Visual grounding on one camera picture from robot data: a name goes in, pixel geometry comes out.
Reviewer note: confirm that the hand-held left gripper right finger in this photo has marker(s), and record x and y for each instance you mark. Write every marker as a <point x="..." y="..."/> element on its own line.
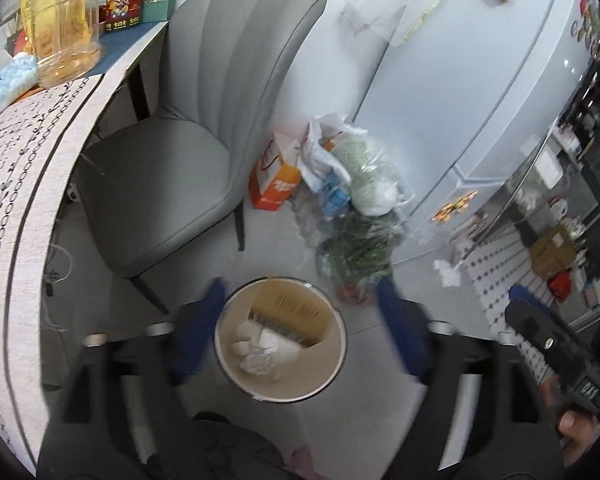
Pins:
<point x="402" y="330"/>

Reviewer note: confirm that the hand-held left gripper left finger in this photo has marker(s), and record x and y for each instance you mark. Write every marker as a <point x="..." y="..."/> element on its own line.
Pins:
<point x="200" y="330"/>

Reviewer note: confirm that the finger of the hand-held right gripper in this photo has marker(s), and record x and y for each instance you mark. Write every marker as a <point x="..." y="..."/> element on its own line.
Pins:
<point x="527" y="294"/>
<point x="547" y="344"/>

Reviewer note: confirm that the white paper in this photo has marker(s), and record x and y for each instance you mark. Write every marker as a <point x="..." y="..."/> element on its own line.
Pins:
<point x="260" y="350"/>

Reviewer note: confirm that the round cream waste bin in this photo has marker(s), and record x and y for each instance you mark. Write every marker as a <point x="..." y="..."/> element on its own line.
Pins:
<point x="325" y="360"/>

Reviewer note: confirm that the brown cardboard piece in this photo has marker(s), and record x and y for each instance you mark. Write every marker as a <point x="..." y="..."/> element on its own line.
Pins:
<point x="295" y="310"/>

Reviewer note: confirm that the person's right hand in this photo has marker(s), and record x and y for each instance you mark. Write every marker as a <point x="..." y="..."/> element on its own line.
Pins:
<point x="580" y="432"/>

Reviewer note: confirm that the dotted white floor mat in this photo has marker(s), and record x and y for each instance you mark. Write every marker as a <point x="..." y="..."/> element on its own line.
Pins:
<point x="500" y="280"/>

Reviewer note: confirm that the red bag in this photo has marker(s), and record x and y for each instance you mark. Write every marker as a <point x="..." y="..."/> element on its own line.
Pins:
<point x="561" y="286"/>

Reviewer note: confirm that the brown cardboard box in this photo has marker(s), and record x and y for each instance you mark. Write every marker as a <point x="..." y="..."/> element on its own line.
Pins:
<point x="552" y="255"/>

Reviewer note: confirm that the crumpled tissue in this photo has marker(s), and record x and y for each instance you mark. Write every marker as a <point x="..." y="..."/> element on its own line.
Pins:
<point x="447" y="272"/>

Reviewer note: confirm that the clear bag of green vegetables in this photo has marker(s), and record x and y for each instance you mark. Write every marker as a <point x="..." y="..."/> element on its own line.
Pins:
<point x="360" y="255"/>

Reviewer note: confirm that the row of orange fridge magnets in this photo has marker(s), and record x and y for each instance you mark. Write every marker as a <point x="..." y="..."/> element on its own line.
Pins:
<point x="455" y="207"/>

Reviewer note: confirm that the person's grey trousers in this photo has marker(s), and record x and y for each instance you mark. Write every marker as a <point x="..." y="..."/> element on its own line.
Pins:
<point x="220" y="445"/>

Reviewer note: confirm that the black storage shelf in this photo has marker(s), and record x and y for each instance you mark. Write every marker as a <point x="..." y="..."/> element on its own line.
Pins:
<point x="595" y="170"/>

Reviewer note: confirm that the blue labelled bottle pack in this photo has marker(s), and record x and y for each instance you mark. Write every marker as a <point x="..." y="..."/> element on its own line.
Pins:
<point x="334" y="199"/>

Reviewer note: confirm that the clear bag with pale cabbage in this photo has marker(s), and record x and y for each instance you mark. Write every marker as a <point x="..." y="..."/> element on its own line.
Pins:
<point x="370" y="175"/>

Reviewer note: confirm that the grey upholstered chair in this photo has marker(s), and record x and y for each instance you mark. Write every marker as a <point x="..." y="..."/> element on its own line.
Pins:
<point x="180" y="170"/>

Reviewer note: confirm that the white plastic bag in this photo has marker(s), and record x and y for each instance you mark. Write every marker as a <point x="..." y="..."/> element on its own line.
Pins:
<point x="315" y="160"/>

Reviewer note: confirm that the white refrigerator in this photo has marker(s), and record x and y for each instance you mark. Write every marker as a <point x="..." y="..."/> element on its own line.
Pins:
<point x="460" y="110"/>

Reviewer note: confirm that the patterned white tablecloth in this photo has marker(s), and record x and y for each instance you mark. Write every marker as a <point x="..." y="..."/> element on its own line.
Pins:
<point x="10" y="220"/>

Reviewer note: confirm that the black table leg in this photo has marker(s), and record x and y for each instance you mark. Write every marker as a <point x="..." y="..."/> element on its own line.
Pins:
<point x="139" y="92"/>

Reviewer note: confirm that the cluster of colourful fridge magnets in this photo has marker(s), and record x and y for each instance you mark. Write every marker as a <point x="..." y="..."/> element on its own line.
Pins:
<point x="590" y="25"/>

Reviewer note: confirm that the blue table mat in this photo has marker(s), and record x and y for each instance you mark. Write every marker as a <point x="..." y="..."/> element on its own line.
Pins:
<point x="130" y="42"/>

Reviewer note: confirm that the blue white tissue pack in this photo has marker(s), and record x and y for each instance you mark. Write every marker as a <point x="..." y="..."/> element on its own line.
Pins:
<point x="5" y="87"/>

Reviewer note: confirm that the clear plastic jar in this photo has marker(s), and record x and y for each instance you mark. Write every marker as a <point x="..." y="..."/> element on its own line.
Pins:
<point x="67" y="25"/>

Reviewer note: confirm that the red cartoon figure box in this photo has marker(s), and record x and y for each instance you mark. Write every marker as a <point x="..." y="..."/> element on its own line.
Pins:
<point x="124" y="5"/>

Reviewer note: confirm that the yellow snack bag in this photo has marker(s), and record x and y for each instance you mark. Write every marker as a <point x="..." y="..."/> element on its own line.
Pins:
<point x="32" y="5"/>

